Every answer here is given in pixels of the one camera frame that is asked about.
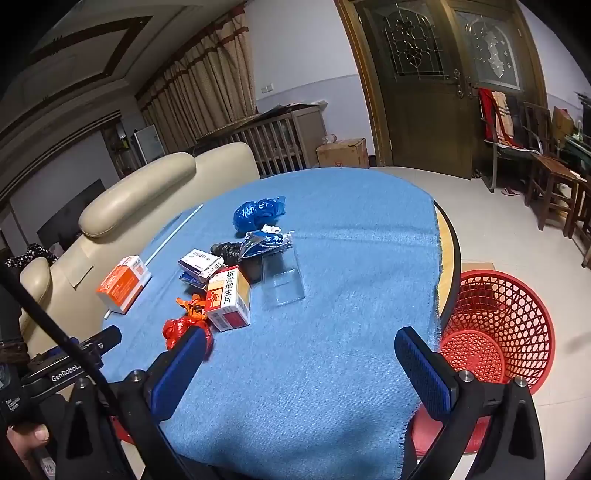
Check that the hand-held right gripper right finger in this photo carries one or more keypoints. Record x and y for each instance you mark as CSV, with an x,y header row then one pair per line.
x,y
425,376

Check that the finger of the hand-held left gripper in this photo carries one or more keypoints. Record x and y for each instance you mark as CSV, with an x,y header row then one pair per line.
x,y
104,340

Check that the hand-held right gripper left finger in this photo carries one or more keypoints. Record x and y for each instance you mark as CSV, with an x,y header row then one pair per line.
x,y
180,369

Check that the tall orange and white box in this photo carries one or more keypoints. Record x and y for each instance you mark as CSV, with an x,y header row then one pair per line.
x,y
228,300

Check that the red plastic basket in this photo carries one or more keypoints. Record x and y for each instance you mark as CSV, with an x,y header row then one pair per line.
x,y
501,314

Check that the white and blue medicine box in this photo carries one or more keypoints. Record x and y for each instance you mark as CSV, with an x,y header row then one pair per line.
x,y
201,262

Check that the person's left hand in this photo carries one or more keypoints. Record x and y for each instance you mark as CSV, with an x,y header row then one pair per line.
x,y
23,445

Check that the red plastic bag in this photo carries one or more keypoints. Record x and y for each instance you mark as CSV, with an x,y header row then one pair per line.
x,y
178,328

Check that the flat orange and white box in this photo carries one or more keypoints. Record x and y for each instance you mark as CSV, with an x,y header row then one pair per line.
x,y
122,286

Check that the red plastic stool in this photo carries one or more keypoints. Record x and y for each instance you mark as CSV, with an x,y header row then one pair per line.
x,y
443,436

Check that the dark printed cloth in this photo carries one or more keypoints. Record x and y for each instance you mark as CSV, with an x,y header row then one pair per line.
x,y
27,258

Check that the round wooden table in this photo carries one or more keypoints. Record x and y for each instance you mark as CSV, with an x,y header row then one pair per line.
x,y
447,258

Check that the flat cardboard sheet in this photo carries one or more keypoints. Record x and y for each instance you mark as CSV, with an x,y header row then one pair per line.
x,y
478,267

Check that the black foil packet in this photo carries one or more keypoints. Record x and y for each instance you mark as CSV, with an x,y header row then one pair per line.
x,y
226,251

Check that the blue tablecloth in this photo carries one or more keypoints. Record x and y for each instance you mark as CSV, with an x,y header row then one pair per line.
x,y
346,277

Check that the black television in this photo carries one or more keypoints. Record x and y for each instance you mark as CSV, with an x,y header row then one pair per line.
x,y
69,217

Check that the clear plastic tray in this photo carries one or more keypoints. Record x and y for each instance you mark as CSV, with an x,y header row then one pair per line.
x,y
284,286

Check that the thin white stick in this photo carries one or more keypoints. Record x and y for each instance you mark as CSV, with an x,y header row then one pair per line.
x,y
180,228

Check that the blue and silver packet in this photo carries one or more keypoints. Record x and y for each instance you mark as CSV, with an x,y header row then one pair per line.
x,y
272,241

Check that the beige leather sofa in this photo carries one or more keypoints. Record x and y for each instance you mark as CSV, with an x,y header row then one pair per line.
x,y
138,184

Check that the crumpled white tissue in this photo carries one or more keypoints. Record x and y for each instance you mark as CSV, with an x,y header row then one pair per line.
x,y
270,229

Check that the blue plastic bag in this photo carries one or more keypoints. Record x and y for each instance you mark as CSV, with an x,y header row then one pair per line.
x,y
251,212

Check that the white standing appliance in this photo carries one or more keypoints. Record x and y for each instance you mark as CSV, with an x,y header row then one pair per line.
x,y
150,144

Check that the slipper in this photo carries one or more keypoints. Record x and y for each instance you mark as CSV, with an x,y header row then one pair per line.
x,y
510,191

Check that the light wooden table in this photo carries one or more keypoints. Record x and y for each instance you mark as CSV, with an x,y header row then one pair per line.
x,y
584,217

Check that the brown cardboard box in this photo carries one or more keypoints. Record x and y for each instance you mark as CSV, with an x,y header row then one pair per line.
x,y
341,154

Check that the dark wooden table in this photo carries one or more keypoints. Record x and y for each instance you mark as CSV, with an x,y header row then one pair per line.
x,y
551,170

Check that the wooden lattice cabinet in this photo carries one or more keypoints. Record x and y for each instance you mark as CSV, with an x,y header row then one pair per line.
x,y
277,138

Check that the red striped towel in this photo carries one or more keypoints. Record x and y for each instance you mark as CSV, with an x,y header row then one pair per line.
x,y
501,115

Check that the beige curtains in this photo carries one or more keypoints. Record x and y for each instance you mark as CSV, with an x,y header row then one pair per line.
x,y
207,83

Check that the wooden double door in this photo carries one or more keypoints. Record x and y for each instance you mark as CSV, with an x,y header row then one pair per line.
x,y
415,92

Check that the metal frame chair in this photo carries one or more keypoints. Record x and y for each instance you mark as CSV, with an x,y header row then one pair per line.
x,y
496,161

